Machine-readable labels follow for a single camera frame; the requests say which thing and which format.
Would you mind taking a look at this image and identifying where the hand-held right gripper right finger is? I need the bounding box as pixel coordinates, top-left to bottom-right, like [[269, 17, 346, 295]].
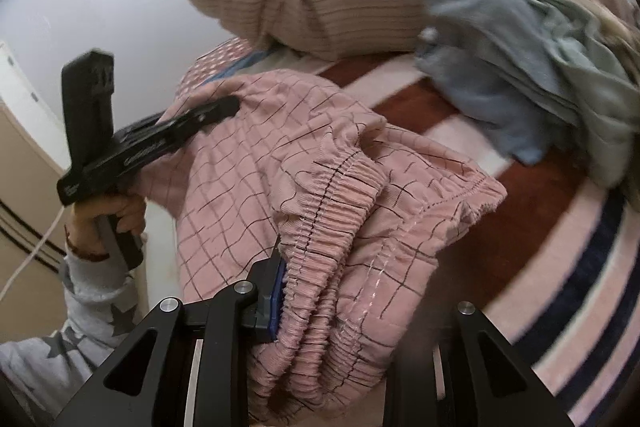
[[385, 301, 576, 427]]

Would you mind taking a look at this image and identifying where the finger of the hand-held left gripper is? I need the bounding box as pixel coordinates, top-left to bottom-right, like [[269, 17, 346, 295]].
[[159, 96, 241, 144]]

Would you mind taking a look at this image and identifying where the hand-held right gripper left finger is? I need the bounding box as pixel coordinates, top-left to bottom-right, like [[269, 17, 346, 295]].
[[52, 252, 289, 427]]

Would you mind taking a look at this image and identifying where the pink checked blanket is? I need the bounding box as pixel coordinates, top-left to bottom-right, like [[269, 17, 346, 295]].
[[140, 71, 509, 427]]

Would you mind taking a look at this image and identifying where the person's left forearm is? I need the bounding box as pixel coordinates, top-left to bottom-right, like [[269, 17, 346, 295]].
[[0, 249, 147, 414]]

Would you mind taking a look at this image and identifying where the person's left hand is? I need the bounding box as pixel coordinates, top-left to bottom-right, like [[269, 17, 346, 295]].
[[64, 191, 147, 259]]

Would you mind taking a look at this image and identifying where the beige cabinet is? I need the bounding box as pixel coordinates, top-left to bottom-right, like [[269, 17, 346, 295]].
[[0, 41, 72, 308]]

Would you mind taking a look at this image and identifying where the striped bed blanket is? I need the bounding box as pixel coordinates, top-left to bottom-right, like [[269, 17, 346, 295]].
[[177, 37, 640, 427]]

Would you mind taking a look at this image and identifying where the grey-blue clothes pile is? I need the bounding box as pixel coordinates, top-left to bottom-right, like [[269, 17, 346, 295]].
[[414, 0, 640, 194]]

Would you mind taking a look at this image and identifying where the white cable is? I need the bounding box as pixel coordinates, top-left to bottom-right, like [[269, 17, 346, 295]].
[[0, 214, 67, 304]]

